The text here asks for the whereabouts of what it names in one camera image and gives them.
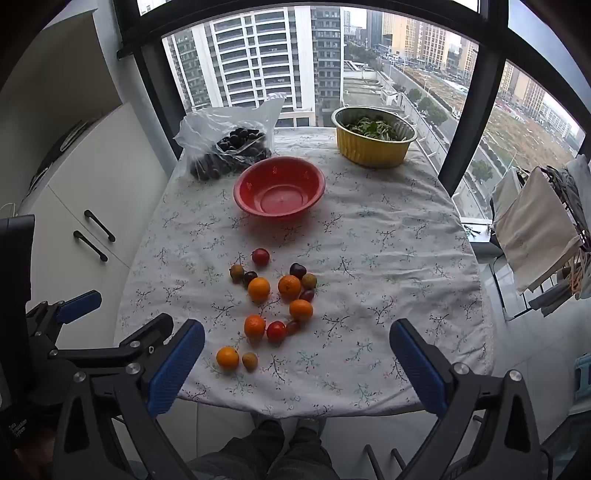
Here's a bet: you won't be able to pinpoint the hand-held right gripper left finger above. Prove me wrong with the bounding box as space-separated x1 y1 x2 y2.
52 318 206 480

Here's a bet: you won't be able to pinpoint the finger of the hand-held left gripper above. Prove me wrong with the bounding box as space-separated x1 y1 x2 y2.
25 290 102 358
46 313 175 370

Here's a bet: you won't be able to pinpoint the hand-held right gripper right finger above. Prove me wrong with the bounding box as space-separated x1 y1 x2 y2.
389 318 552 480

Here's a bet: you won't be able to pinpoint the textured mandarin orange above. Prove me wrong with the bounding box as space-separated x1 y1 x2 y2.
277 274 302 300
289 299 314 322

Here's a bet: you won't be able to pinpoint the red plastic colander bowl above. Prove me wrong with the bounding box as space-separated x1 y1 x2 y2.
233 156 326 219

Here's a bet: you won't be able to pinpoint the floral white tablecloth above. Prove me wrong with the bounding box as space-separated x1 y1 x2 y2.
113 127 495 418

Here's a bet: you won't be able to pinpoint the person's dark trousers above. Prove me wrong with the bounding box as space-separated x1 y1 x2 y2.
189 418 340 480

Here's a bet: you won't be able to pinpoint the white cabinet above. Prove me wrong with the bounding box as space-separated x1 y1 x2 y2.
0 102 169 352

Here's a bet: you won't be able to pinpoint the teal plastic stool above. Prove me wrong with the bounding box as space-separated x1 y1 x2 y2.
573 353 591 407

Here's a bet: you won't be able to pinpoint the pile of brown chestnuts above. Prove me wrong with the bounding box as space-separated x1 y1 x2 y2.
190 128 273 181

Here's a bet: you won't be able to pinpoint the clear plastic bag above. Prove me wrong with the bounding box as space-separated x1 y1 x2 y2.
173 92 288 182

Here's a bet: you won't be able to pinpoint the clothes drying rack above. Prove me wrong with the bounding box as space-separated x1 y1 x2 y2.
489 154 591 319

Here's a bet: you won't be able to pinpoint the yellow foil bowl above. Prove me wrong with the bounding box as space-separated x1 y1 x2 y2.
331 106 419 169

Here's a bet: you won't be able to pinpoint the green leafy vegetables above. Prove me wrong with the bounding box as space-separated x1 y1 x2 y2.
344 115 409 141

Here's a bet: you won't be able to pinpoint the white high-rise building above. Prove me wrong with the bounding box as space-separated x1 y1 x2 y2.
166 7 319 127

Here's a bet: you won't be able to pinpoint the black cabinet handle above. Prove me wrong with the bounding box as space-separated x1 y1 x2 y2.
73 230 109 262
84 210 116 242

